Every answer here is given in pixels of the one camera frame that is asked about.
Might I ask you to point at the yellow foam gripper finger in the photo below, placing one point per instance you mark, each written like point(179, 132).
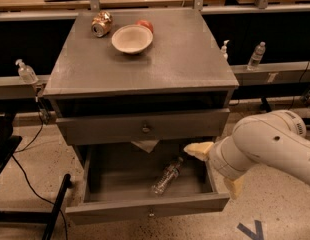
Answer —
point(199, 150)
point(234, 186)

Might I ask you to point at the clear plastic water bottle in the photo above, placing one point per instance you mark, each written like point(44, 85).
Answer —
point(170, 173)

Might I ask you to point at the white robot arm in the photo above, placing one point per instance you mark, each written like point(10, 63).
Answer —
point(276, 139)

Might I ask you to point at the upper grey drawer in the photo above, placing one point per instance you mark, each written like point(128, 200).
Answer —
point(139, 127)

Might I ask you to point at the white paper under drawer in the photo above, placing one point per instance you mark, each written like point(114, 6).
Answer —
point(146, 145)

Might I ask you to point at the open middle drawer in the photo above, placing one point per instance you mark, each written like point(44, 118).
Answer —
point(118, 180)

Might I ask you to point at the small white pump bottle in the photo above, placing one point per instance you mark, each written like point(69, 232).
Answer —
point(224, 49)

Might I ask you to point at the grey drawer cabinet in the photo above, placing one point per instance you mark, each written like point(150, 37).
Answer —
point(182, 70)

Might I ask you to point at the background water bottle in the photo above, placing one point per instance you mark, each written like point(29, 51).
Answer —
point(256, 56)

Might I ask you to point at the sanitizer pump bottle left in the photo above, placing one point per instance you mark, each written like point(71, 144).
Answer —
point(26, 72)

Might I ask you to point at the black rolling stand base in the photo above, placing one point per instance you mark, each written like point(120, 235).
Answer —
point(265, 106)

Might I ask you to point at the beige paper bowl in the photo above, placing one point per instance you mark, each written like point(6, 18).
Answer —
point(132, 39)

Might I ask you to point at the red apple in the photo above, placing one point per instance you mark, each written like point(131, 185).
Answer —
point(146, 24)

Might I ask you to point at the crushed golden soda can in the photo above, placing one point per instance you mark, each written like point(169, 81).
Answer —
point(101, 24)

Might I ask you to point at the black stand leg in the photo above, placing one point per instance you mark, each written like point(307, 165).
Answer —
point(40, 217)

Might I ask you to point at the grey metal rail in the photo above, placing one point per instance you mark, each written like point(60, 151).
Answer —
point(270, 80)

